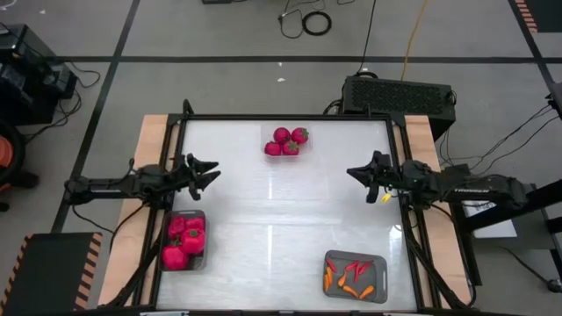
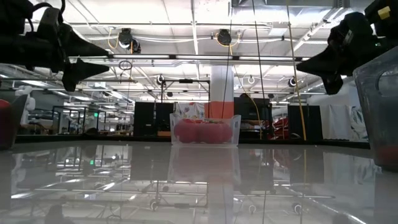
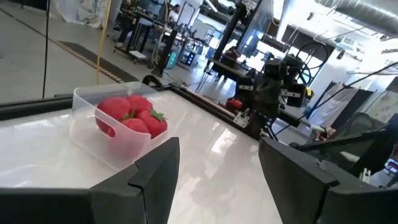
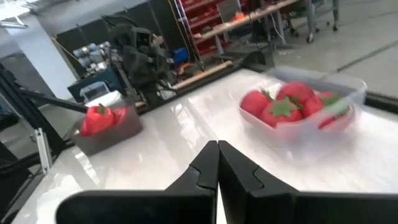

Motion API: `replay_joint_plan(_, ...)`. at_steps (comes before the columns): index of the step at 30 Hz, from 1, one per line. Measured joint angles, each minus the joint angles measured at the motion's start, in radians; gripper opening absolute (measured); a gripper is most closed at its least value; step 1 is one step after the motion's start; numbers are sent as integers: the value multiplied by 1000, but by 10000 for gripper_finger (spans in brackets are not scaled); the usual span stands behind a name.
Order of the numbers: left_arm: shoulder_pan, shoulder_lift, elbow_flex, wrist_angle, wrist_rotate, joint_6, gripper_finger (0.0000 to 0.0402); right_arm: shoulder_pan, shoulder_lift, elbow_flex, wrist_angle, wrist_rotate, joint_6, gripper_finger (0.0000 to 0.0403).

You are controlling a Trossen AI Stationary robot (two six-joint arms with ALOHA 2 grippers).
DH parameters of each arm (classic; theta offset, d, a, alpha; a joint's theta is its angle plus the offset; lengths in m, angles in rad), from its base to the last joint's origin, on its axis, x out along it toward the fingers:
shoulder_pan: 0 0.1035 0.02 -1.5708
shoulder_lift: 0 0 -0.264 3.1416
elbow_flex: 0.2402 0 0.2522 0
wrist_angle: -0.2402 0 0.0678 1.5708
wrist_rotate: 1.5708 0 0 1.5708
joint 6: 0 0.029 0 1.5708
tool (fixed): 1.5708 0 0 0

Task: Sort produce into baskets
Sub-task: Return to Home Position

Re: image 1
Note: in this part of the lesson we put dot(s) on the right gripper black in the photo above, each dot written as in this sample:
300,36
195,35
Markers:
386,173

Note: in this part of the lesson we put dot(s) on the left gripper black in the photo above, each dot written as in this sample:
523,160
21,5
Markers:
186,175

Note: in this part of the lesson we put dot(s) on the red chili pepper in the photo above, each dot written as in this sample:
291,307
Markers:
364,267
351,266
331,265
356,276

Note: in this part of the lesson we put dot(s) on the orange chili pepper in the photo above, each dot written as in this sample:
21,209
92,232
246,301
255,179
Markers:
350,290
342,279
326,285
366,292
329,275

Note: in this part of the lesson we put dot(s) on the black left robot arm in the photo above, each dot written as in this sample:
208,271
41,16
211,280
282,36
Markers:
110,186

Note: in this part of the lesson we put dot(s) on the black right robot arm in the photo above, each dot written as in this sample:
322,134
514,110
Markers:
461,188

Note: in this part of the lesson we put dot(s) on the light wooden side board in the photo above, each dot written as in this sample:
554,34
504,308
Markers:
423,140
145,145

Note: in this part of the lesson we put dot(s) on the clear plastic bin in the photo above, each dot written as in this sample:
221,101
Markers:
265,129

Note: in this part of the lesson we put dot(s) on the black perforated computer case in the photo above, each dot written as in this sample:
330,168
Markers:
395,94

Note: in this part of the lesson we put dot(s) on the grey translucent plastic bin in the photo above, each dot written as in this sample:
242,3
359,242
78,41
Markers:
199,263
377,281

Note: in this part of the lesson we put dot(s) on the white paper sheet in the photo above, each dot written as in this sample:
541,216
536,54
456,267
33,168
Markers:
496,228

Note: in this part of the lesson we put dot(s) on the black mat hazard striped edge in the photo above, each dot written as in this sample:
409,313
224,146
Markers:
546,13
48,276

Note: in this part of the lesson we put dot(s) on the black equipment cart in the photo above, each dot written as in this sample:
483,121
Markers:
26,79

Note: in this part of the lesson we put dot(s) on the orange drum with black rim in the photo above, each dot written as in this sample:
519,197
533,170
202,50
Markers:
4,151

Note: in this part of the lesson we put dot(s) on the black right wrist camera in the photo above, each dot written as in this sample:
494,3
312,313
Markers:
371,195

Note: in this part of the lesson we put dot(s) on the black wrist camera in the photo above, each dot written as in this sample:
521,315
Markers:
371,195
195,193

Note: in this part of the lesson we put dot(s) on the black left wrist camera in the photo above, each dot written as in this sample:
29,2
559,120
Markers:
195,193

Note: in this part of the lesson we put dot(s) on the black aluminium table frame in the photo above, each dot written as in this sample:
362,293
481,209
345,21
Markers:
281,117

